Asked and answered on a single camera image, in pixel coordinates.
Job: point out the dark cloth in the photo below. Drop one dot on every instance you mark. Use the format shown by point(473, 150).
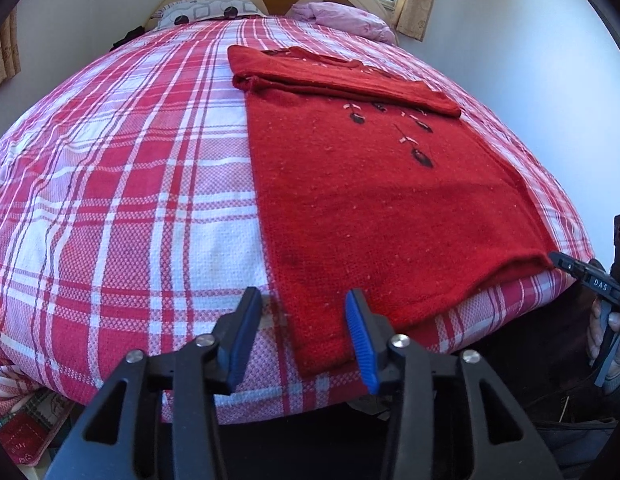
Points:
point(127, 37)

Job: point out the red plaid bed sheet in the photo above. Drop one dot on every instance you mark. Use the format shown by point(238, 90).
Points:
point(129, 185)

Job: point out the red printed bag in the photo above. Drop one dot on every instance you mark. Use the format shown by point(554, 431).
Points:
point(22, 435)

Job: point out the pink pillow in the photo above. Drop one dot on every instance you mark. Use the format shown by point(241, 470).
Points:
point(345, 19)

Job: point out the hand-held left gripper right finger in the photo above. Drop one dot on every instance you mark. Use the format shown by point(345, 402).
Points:
point(362, 345)

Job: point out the narrow beige curtain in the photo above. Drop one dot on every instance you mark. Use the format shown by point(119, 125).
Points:
point(417, 0)

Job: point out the grey patterned pillow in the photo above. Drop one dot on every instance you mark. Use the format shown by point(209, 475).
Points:
point(209, 11)

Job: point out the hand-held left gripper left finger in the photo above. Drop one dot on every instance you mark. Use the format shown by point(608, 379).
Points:
point(241, 342)

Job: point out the red knitted sweater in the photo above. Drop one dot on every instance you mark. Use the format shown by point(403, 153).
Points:
point(380, 210)

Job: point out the beige side window curtain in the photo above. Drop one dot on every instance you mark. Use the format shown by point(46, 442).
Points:
point(4, 55)

